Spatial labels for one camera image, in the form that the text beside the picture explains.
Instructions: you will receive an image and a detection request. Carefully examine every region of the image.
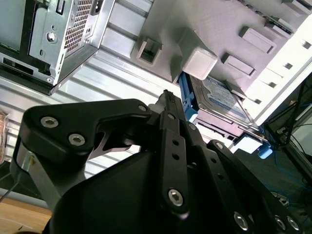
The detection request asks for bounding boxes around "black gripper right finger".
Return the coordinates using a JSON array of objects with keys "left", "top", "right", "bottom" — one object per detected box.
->
[{"left": 170, "top": 93, "right": 307, "bottom": 234}]

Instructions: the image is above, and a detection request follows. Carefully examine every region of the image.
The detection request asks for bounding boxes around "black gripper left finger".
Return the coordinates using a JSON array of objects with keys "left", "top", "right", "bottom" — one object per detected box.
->
[{"left": 9, "top": 89, "right": 192, "bottom": 215}]

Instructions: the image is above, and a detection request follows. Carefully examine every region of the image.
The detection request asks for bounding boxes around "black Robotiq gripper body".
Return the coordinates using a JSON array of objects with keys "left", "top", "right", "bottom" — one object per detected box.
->
[{"left": 42, "top": 150, "right": 244, "bottom": 234}]

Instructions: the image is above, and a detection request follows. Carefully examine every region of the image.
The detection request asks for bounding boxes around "hard disk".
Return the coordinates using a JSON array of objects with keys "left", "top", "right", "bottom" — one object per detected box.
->
[{"left": 177, "top": 73, "right": 273, "bottom": 159}]

